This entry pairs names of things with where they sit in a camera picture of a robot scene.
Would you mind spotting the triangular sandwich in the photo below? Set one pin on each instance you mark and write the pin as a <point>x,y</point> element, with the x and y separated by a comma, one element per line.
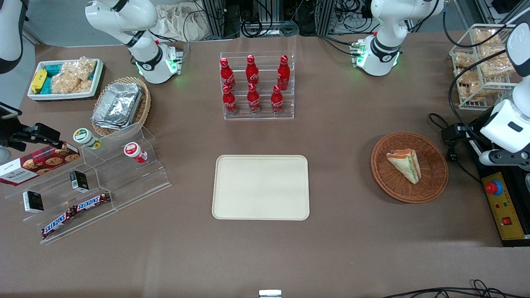
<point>405,165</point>

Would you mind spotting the beige rectangular tray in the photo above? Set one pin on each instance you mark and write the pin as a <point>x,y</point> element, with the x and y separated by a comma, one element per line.
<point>261,188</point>

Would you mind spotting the black power adapter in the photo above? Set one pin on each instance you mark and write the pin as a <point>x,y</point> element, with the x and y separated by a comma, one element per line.
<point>453,133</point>

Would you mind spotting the snickers chocolate bar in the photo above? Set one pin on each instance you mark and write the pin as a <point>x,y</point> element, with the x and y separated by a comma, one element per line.
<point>92,202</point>
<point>57,224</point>

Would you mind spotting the yellow snack pack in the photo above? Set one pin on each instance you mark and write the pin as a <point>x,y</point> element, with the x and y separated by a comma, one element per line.
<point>39,80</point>

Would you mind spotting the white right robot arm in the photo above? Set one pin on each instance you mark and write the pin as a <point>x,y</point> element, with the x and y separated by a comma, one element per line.
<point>145,54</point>

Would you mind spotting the yellow black control box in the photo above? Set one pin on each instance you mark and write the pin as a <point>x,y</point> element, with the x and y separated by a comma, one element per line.
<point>503,215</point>

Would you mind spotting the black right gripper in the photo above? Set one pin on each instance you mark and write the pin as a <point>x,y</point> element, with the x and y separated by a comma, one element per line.
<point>20,137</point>

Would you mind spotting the clear acrylic stepped shelf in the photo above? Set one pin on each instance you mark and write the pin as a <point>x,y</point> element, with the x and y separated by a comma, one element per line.
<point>124,182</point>

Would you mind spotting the clear acrylic bottle rack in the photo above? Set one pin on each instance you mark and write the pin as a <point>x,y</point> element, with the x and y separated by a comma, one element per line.
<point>265,116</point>

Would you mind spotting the green lid yogurt cup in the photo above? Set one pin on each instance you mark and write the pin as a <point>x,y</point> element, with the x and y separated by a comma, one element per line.
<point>84,136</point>

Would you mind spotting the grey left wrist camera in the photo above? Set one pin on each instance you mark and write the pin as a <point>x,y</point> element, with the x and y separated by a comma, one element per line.
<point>503,159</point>

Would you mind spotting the teal snack pack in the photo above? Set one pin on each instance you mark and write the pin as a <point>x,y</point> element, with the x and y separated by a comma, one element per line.
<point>53,70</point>

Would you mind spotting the red lid yogurt cup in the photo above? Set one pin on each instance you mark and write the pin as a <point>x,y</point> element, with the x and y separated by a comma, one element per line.
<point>133,150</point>

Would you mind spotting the white rectangular bin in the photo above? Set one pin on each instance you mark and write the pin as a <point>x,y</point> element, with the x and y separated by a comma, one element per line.
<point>97,78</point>

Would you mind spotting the beige crumpled cloth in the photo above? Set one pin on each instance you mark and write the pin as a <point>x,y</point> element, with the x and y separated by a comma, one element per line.
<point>178,22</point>

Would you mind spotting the red emergency stop button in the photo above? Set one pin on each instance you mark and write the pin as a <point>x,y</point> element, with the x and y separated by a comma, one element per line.
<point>493,188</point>

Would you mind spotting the clear cracker snack bag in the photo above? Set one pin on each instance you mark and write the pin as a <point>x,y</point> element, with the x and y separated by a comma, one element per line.
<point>495,64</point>
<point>470,85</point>
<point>485,36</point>
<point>463,60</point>

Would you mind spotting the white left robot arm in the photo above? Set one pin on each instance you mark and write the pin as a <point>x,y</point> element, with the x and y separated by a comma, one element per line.
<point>383,49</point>

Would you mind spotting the oval light wicker basket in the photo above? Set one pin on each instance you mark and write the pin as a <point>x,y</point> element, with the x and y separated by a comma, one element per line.
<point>143,111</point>

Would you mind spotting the red cola bottle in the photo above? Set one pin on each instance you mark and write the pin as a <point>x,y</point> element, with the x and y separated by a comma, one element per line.
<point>252,72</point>
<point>283,74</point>
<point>277,102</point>
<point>229,102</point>
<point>227,76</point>
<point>253,101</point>

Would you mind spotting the aluminium frame rack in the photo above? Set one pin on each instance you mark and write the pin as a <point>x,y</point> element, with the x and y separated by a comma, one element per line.
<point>223,16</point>

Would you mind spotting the clear rice cracker bag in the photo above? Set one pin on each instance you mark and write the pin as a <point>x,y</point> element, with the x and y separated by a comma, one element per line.
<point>72,78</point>

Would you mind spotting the stacked foil containers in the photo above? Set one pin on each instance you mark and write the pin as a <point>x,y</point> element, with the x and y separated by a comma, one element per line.
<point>117,105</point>

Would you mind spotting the small black box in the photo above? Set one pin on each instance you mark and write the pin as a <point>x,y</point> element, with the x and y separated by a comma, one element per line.
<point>78,181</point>
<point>33,202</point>

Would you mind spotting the round brown wicker basket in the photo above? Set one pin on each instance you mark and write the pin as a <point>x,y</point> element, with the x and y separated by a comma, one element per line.
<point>389,186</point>

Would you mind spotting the red tartan cookie box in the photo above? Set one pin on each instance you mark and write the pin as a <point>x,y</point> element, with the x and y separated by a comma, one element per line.
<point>37,164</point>

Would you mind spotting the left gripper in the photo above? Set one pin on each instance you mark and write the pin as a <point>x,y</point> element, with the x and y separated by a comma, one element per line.
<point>464,133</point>

